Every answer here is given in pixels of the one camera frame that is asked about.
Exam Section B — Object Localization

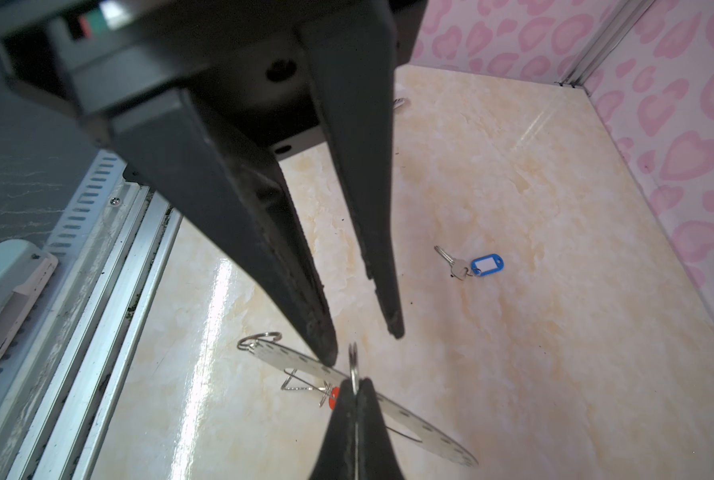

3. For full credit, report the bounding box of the split ring gripped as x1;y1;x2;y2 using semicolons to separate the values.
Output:
348;342;360;395

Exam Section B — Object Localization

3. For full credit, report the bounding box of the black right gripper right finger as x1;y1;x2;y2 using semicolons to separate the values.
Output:
355;378;404;480

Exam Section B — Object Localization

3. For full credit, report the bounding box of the silver key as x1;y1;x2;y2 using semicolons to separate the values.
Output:
434;245;470;280

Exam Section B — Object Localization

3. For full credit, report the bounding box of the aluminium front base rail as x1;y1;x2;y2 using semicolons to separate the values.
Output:
0;151;182;479

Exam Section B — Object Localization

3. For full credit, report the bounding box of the white device on base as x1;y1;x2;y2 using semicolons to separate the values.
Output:
0;239;59;359

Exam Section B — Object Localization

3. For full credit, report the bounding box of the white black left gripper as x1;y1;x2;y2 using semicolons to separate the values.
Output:
0;1;405;366

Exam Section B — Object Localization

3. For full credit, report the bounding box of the aluminium right back corner post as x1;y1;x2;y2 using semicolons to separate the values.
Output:
557;0;655;88

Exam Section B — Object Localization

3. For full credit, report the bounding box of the red key tag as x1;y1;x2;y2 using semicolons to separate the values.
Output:
328;387;340;410

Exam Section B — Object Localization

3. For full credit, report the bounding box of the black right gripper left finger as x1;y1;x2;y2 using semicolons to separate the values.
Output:
310;380;357;480

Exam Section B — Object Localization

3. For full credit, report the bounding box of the blue key tag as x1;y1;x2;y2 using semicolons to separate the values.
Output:
470;254;504;277

